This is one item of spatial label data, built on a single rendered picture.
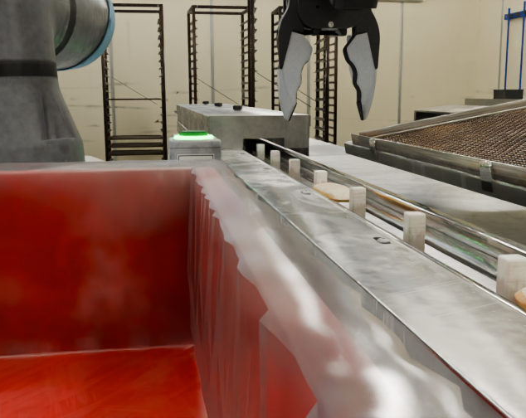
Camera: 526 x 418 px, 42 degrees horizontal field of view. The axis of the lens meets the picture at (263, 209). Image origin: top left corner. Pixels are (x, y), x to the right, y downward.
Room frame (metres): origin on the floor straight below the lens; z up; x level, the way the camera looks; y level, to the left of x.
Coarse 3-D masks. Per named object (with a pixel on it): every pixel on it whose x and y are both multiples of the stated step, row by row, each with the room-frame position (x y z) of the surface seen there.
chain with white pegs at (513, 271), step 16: (176, 112) 4.36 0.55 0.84; (256, 144) 1.19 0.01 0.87; (272, 160) 1.04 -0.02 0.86; (320, 176) 0.77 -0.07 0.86; (352, 192) 0.63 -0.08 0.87; (352, 208) 0.63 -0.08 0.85; (416, 224) 0.49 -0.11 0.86; (416, 240) 0.49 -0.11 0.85; (512, 256) 0.36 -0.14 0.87; (512, 272) 0.35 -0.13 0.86; (496, 288) 0.36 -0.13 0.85; (512, 288) 0.35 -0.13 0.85
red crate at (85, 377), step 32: (32, 352) 0.34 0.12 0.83; (64, 352) 0.34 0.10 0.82; (96, 352) 0.34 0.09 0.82; (128, 352) 0.34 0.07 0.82; (160, 352) 0.34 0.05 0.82; (192, 352) 0.34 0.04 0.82; (0, 384) 0.30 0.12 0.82; (32, 384) 0.30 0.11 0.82; (64, 384) 0.30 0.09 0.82; (96, 384) 0.30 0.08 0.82; (128, 384) 0.30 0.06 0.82; (160, 384) 0.30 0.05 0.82; (192, 384) 0.30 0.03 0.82; (0, 416) 0.27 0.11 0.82; (32, 416) 0.27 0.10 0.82; (64, 416) 0.27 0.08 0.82; (96, 416) 0.27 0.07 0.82; (128, 416) 0.27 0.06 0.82; (160, 416) 0.27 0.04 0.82; (192, 416) 0.27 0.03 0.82
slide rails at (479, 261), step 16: (304, 176) 0.89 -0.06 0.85; (368, 208) 0.63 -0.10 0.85; (384, 208) 0.63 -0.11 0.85; (400, 224) 0.55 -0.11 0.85; (432, 240) 0.49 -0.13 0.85; (448, 240) 0.49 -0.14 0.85; (432, 256) 0.44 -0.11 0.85; (464, 256) 0.44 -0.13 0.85; (480, 256) 0.44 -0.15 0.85; (480, 272) 0.41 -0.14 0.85; (496, 272) 0.40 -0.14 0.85
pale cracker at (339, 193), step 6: (318, 186) 0.73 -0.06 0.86; (324, 186) 0.72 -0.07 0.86; (330, 186) 0.72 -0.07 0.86; (336, 186) 0.72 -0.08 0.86; (342, 186) 0.72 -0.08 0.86; (324, 192) 0.69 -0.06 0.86; (330, 192) 0.68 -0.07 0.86; (336, 192) 0.68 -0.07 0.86; (342, 192) 0.68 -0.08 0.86; (348, 192) 0.68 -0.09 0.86; (330, 198) 0.68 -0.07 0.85; (336, 198) 0.67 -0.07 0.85; (342, 198) 0.67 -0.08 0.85; (348, 198) 0.67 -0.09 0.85
